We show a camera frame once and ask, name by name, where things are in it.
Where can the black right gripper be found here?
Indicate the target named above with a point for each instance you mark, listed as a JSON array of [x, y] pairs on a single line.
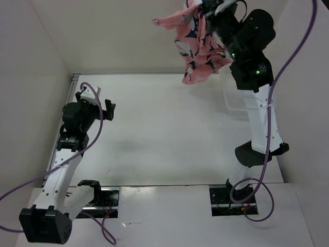
[[209, 7]]

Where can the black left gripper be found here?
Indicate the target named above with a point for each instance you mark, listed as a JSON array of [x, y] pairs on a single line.
[[84, 103]]

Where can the pink shark print shorts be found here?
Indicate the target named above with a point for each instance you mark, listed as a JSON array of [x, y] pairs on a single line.
[[201, 50]]

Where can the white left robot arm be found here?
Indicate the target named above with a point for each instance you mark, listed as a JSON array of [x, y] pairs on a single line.
[[50, 218]]

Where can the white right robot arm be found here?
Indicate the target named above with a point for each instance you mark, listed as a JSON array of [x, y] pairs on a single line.
[[244, 42]]

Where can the white plastic basket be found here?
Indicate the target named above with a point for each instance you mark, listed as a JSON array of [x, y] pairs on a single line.
[[232, 96]]

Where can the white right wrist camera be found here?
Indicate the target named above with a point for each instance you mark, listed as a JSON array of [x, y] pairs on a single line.
[[223, 5]]

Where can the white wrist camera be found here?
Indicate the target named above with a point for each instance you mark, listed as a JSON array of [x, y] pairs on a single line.
[[223, 5], [90, 94]]

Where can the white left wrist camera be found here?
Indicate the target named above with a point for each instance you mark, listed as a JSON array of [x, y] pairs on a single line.
[[90, 94]]

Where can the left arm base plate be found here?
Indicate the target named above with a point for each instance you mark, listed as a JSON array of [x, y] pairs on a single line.
[[107, 206]]

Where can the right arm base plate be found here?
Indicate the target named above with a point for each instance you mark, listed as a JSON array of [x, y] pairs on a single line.
[[221, 204]]

